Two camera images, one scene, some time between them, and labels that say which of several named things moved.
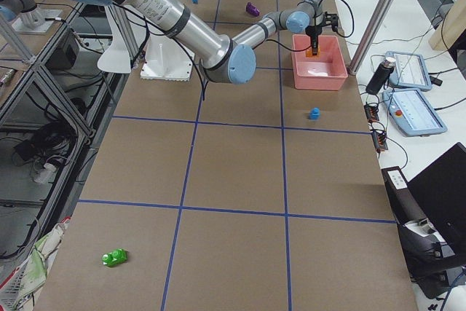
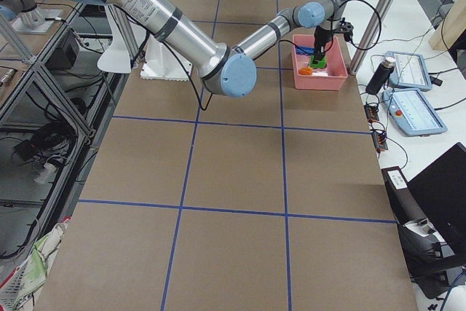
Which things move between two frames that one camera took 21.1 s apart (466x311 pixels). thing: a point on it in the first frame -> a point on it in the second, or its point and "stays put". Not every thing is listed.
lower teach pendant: [411, 113] stays put
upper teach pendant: [410, 71] stays put
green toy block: [115, 258] -> [321, 64]
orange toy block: [309, 52] -> [306, 71]
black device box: [434, 266] stays put
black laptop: [440, 190] stays put
